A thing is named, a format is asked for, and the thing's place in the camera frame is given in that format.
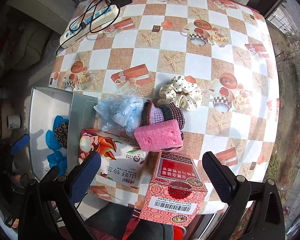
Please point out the white power strip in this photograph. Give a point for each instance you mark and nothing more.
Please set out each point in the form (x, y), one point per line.
(82, 27)

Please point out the white mug on floor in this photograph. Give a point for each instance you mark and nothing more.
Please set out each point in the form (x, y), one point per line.
(13, 121)

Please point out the white polka dot scrunchie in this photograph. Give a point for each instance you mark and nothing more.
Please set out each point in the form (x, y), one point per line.
(182, 93)

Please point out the purple knitted scrunchie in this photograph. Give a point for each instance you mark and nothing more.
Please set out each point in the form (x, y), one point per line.
(152, 114)

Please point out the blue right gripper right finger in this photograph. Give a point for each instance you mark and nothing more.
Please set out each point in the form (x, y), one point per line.
(219, 177)

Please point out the checkered patterned tablecloth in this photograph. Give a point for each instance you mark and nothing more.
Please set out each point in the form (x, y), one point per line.
(226, 49)

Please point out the red patterned medicine box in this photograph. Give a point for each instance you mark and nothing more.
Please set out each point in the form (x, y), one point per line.
(175, 193)

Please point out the grey cardboard storage box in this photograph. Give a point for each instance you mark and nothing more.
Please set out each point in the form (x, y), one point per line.
(46, 103)

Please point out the floral tissue pack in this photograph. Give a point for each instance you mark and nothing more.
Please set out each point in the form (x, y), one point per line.
(121, 157)

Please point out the blue glove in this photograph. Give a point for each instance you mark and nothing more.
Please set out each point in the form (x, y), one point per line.
(57, 159)
(50, 138)

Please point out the leopard print scrunchie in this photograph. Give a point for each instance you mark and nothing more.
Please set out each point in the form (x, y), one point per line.
(61, 134)

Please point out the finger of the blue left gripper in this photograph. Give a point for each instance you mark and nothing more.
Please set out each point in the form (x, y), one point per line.
(21, 143)

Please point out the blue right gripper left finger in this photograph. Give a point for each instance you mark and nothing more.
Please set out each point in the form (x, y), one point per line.
(82, 175)

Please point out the pink sponge block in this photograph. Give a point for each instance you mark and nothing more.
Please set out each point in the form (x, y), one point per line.
(154, 137)

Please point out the light blue fluffy scrunchie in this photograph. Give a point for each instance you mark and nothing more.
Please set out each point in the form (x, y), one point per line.
(121, 112)

